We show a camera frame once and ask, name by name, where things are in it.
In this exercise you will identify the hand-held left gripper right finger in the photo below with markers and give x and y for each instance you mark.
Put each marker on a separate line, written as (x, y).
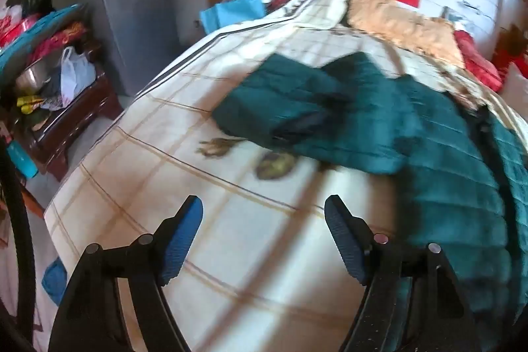
(345, 240)

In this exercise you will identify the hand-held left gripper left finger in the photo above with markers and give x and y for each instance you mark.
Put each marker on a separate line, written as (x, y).
(181, 240)

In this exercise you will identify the dark green puffer jacket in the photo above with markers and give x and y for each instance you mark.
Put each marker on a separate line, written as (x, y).
(371, 121)

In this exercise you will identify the floral checked bed sheet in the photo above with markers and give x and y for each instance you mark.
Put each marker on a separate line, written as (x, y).
(185, 129)

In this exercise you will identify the blue cloth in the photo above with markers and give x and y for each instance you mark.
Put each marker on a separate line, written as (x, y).
(54, 282)

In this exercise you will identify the dark wooden stand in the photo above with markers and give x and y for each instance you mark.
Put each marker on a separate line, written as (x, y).
(70, 129)

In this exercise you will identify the teal bottle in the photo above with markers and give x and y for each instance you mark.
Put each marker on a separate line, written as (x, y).
(24, 160)

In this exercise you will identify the white plastic bag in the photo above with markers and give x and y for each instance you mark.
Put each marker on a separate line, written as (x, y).
(76, 75)

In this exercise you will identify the metal basin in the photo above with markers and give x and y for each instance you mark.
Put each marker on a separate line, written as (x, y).
(35, 77)

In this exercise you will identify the red ruffled pillow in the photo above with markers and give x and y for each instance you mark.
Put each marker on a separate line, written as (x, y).
(478, 61)

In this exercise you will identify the orange fringed pillow cover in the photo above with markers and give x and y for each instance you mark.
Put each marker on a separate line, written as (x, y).
(396, 22)

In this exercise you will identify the white pillow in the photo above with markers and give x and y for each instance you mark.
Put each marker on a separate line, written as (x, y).
(517, 88)

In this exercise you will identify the blue paper bag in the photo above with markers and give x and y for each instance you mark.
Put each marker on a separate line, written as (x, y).
(233, 12)

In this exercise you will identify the grey refrigerator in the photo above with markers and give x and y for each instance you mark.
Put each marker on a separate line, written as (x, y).
(136, 5)

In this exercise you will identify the red cushion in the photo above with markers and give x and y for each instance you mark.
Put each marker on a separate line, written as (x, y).
(511, 53)

